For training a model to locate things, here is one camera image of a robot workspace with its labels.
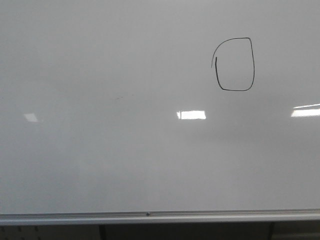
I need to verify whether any black drawn zero outline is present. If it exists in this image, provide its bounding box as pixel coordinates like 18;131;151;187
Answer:
210;37;256;92

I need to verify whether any grey perforated panel below board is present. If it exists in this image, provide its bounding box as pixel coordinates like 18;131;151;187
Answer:
0;225;101;240

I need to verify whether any white whiteboard with aluminium frame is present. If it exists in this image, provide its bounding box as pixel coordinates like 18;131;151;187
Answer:
0;0;320;226

